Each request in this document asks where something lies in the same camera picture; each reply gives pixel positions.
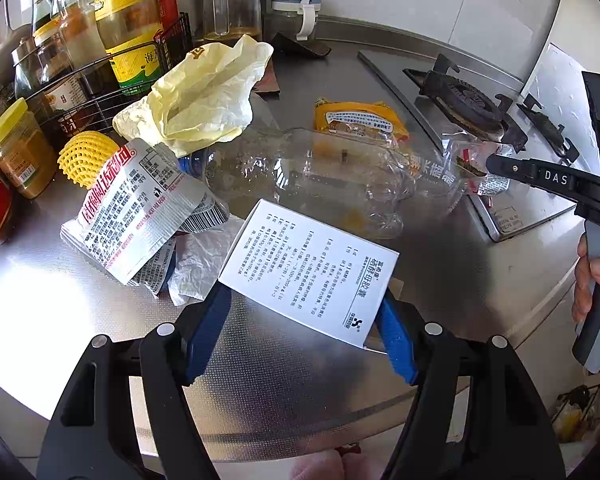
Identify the yellow lid jar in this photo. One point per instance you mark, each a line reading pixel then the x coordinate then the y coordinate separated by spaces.
pixel 20 155

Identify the small black burner grate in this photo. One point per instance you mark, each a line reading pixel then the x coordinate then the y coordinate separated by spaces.
pixel 545 120

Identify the white plastic wrap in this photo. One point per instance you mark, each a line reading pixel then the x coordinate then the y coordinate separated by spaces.
pixel 200 265

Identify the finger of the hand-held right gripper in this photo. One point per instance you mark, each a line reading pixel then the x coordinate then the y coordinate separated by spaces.
pixel 545 175

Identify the silver foil splash panel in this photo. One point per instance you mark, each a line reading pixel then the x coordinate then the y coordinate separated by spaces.
pixel 555 80

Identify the amber liquid bottle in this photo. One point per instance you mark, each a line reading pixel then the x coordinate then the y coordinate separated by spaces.
pixel 75 20

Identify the glass jar blue white lid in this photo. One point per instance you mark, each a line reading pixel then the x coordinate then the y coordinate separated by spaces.
pixel 292 15

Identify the white printed cardboard box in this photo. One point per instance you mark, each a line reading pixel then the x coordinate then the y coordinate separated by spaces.
pixel 305 270

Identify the silver snack packet red print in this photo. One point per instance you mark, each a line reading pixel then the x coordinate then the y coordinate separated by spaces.
pixel 125 210

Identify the glass oil dispenser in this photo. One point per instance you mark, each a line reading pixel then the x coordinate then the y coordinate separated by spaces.
pixel 230 0

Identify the large bottle yellow green label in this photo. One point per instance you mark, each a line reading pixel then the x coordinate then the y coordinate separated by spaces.
pixel 130 20

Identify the steel gas stove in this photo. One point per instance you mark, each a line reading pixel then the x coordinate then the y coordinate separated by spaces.
pixel 515 210

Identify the orange noodle packet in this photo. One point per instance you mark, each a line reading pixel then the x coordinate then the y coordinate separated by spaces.
pixel 360 115

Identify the small clear red wrapper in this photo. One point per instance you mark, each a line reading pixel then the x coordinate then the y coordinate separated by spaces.
pixel 472 160

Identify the dark mat under jar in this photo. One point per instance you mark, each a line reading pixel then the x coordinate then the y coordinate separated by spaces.
pixel 300 46

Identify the clear bag with white print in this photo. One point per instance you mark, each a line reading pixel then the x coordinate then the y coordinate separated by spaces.
pixel 435 180

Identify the small dark sauce bottle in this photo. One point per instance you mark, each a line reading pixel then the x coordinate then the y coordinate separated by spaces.
pixel 55 65

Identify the yellow foam fruit net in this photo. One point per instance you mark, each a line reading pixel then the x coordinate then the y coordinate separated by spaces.
pixel 87 160

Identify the yellow plastic bag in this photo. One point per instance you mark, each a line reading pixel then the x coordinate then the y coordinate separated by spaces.
pixel 200 95

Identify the brown square coaster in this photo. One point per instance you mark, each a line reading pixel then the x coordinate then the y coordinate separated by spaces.
pixel 267 85

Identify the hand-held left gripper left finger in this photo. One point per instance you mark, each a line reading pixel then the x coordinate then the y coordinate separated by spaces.
pixel 207 330

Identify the large black burner grate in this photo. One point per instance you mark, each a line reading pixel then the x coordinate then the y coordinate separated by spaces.
pixel 460 97

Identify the clear plastic bottle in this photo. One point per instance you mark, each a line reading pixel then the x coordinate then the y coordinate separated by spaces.
pixel 300 170

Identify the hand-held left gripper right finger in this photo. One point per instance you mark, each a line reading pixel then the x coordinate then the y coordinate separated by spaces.
pixel 397 335

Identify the dark soy sauce bottle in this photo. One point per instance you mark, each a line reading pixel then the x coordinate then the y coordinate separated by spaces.
pixel 42 5

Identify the steel cap spice bottle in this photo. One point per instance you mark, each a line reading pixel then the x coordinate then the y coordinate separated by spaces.
pixel 25 70

